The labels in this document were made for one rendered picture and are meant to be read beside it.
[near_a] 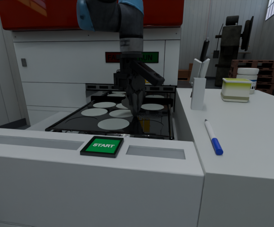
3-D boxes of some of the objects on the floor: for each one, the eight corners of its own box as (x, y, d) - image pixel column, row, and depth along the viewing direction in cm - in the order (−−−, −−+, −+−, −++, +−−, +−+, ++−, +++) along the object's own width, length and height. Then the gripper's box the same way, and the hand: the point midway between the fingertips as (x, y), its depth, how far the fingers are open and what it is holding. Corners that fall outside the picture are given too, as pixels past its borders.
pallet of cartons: (203, 79, 895) (205, 63, 870) (201, 81, 802) (203, 64, 777) (176, 77, 950) (177, 62, 926) (171, 80, 857) (172, 63, 833)
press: (244, 89, 613) (261, 7, 533) (209, 87, 652) (219, 11, 573) (238, 83, 731) (250, 16, 651) (208, 82, 770) (217, 19, 691)
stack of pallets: (273, 104, 423) (284, 60, 391) (226, 100, 463) (233, 60, 432) (261, 93, 547) (268, 59, 515) (225, 90, 587) (230, 59, 556)
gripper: (128, 53, 62) (128, 110, 69) (110, 53, 55) (113, 116, 62) (148, 53, 57) (147, 114, 64) (131, 53, 50) (132, 121, 57)
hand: (136, 113), depth 61 cm, fingers closed
